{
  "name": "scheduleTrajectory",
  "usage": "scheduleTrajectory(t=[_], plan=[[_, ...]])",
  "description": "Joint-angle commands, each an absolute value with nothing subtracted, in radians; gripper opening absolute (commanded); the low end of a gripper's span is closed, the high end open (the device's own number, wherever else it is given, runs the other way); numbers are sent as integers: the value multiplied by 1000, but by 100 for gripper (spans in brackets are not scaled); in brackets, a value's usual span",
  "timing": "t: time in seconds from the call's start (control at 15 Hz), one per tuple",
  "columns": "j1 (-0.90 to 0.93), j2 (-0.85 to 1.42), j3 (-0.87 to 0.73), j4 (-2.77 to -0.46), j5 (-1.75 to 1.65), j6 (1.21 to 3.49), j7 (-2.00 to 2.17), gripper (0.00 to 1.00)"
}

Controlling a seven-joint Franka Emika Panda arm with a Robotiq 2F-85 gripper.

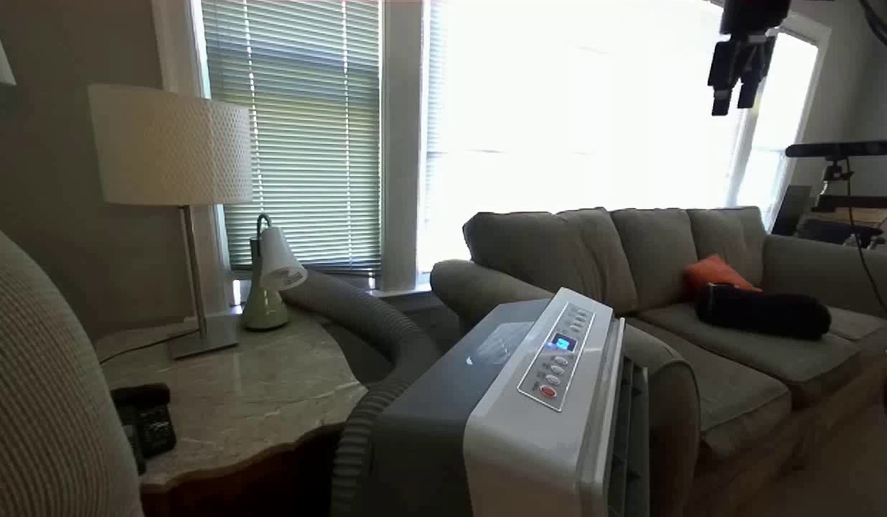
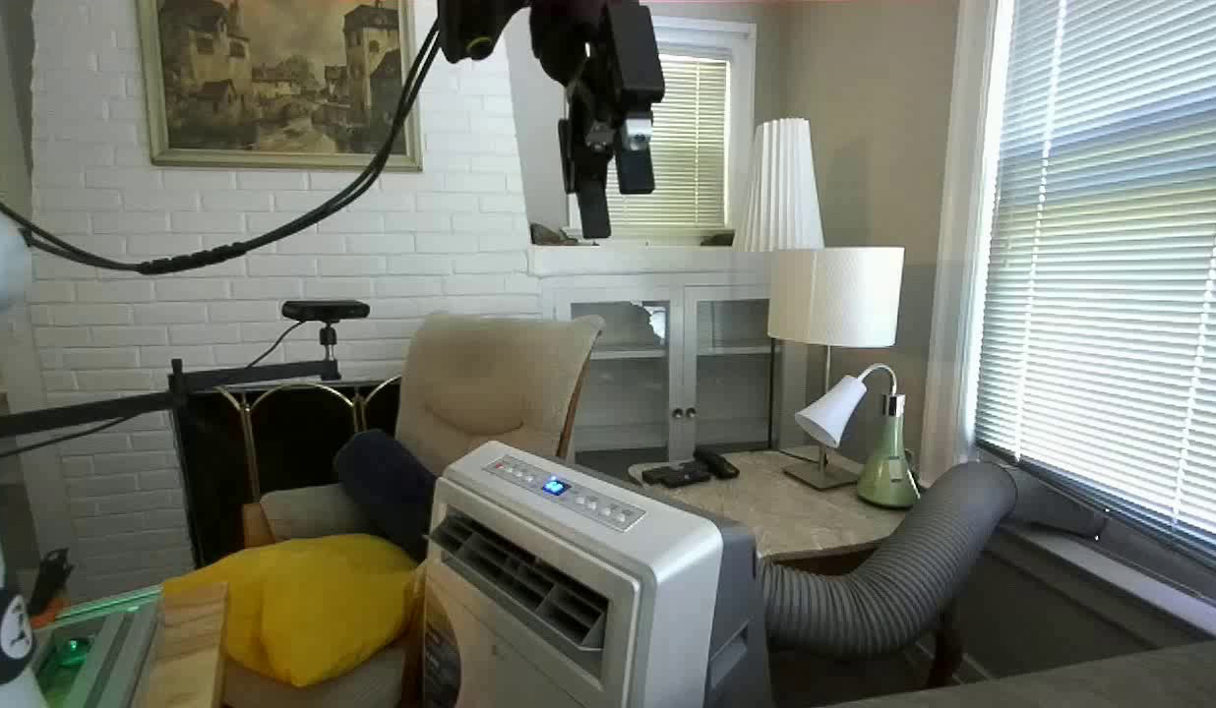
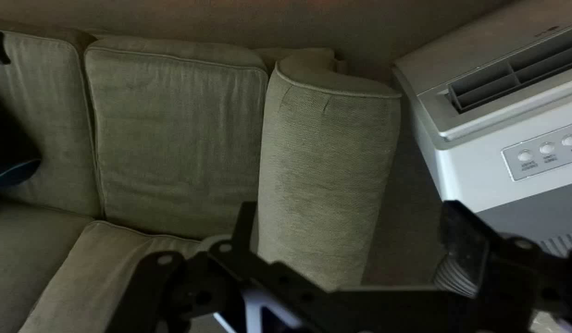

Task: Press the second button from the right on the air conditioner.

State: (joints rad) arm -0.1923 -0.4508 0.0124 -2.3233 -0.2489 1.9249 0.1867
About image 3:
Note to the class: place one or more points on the white portable air conditioner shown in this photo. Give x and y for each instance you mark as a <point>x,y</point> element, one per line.
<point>490,108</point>

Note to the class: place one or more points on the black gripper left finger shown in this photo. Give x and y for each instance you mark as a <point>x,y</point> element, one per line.
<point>227,282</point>

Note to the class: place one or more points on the beige fabric sofa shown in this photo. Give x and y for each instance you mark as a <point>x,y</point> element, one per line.
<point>153,145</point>

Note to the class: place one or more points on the dark blue throw pillow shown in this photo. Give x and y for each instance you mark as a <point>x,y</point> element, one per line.
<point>18,156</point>

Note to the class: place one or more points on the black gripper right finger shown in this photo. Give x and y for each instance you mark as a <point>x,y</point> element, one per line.
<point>485,284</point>

